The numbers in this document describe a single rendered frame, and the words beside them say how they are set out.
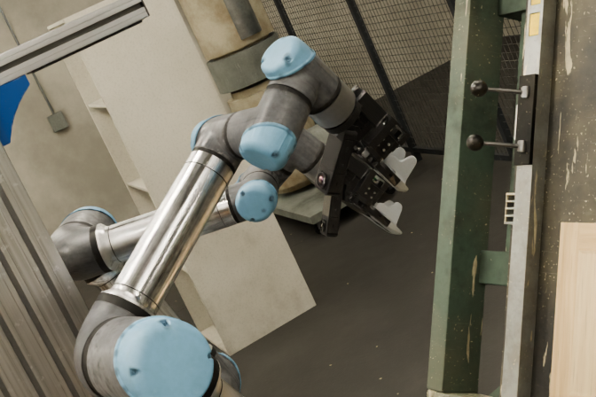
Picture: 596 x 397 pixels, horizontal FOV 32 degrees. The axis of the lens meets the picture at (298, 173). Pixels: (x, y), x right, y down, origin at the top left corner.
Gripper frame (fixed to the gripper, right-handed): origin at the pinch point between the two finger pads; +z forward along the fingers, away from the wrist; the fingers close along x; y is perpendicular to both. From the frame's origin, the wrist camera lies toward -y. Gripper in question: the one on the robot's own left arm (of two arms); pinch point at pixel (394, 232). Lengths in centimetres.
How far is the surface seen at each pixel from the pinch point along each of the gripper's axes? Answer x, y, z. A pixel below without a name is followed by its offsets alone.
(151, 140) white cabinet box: 355, 17, 20
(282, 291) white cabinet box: 355, -8, 131
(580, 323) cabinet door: -20.4, 5.2, 36.4
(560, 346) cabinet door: -16.2, -0.6, 38.3
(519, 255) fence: -2.9, 12.2, 26.6
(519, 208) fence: -0.7, 21.0, 21.6
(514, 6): 20, 64, 3
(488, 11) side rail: 26, 61, 1
